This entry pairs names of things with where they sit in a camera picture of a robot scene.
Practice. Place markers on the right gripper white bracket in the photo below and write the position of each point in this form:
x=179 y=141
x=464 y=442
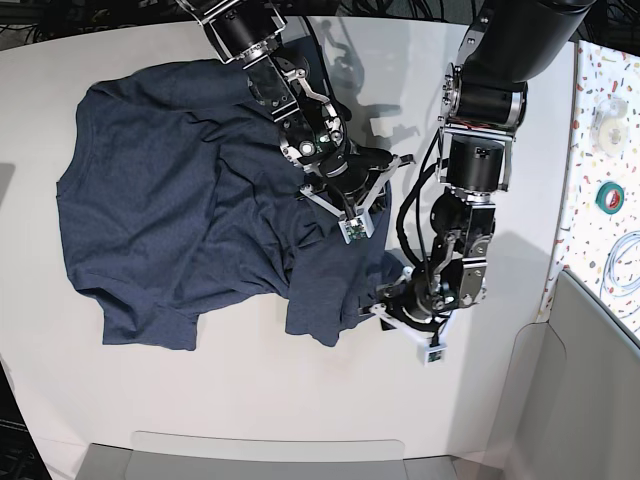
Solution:
x=351 y=209

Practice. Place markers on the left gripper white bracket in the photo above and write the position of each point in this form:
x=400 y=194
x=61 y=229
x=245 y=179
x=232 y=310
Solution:
x=401 y=305

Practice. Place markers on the dark blue t-shirt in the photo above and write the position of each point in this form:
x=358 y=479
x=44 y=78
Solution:
x=178 y=202

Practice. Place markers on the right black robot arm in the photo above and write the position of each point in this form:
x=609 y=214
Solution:
x=341 y=176

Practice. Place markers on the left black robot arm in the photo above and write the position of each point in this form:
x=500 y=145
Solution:
x=447 y=221

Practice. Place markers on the grey chair at right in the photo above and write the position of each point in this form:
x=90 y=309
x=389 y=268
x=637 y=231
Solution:
x=569 y=408

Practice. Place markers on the grey chair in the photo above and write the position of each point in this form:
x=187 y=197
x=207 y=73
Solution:
x=168 y=456
x=569 y=408

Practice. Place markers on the terrazzo patterned side table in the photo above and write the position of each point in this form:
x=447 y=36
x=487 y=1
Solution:
x=601 y=250

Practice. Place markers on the green tape roll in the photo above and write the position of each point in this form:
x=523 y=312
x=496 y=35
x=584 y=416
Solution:
x=610 y=198

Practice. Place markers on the clear tape roll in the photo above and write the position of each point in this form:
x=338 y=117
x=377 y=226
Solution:
x=609 y=129

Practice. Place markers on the grey chair at bottom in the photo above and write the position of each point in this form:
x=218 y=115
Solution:
x=168 y=456

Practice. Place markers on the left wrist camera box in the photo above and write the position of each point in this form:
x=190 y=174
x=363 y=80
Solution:
x=427 y=353

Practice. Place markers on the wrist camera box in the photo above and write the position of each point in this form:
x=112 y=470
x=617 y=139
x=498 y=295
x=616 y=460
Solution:
x=427 y=353
x=356 y=228

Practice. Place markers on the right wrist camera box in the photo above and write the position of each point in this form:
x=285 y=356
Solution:
x=356 y=228

